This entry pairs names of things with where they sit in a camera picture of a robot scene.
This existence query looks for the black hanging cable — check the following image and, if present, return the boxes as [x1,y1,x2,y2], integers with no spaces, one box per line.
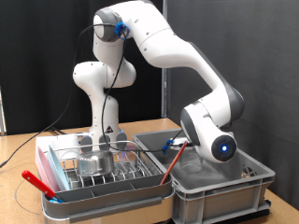
[0,22,118,169]

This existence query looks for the light blue plate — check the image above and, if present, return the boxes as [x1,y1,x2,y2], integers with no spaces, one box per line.
[47,144,72,191]

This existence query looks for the black cables on table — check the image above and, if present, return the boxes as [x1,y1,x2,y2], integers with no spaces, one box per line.
[47,126,68,135]

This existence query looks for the white plastic tray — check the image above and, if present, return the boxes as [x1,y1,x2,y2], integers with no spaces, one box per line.
[35,132,82,162]

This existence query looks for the metal frame strip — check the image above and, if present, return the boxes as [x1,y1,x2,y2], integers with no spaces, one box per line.
[0,87,7,136]

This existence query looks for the grey rubber rack knob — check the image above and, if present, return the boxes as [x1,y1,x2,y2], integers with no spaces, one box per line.
[98,133,111,152]
[80,135,93,154]
[116,133,128,149]

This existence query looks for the white dish drying rack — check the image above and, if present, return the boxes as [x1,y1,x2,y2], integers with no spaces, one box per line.
[41,164,176,224]

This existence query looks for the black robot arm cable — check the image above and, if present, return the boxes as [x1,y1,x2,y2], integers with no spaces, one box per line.
[101,29,185,153]

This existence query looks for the stainless steel pot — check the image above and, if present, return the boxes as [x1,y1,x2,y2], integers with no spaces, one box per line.
[75,149,115,177]

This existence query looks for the metal wire dish rack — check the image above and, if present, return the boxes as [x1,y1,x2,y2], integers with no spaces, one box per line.
[43,140,164,191]

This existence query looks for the dark grey backdrop curtain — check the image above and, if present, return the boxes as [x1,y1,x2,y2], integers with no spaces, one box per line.
[167,0,299,211]

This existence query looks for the blue cable clip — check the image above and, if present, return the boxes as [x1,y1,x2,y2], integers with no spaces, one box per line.
[162,139,175,157]
[114,21,131,40]

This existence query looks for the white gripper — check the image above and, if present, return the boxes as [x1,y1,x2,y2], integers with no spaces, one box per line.
[172,137,195,148]

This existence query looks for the metal background pole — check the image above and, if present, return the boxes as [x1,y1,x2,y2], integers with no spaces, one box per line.
[161,0,169,119]

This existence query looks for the brown wooden spoon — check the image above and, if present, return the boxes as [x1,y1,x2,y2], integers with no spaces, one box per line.
[159,141,189,187]

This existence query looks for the red handled utensil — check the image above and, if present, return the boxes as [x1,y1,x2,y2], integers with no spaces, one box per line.
[21,170,57,199]

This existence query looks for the black backdrop curtain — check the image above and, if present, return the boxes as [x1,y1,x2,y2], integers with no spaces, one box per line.
[0,0,164,136]

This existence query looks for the grey plastic crate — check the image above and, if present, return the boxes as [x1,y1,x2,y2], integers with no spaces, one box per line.
[132,125,277,224]

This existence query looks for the pink plate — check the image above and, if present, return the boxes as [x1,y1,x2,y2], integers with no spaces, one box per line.
[36,146,60,193]

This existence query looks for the clear wine glass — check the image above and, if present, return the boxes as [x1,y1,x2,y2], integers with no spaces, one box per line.
[179,148,204,174]

